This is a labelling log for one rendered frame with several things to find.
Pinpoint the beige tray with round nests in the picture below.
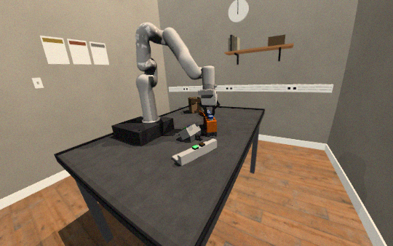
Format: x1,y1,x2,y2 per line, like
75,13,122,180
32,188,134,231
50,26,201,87
172,139,217,166

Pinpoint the open brown cardboard box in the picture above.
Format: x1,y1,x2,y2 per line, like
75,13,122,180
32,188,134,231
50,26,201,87
188,97,202,114

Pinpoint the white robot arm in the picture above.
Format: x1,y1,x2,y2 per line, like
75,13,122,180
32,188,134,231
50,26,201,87
135,23,217,124

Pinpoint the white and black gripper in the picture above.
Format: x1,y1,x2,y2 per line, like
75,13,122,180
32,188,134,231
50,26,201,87
199,89,220,116

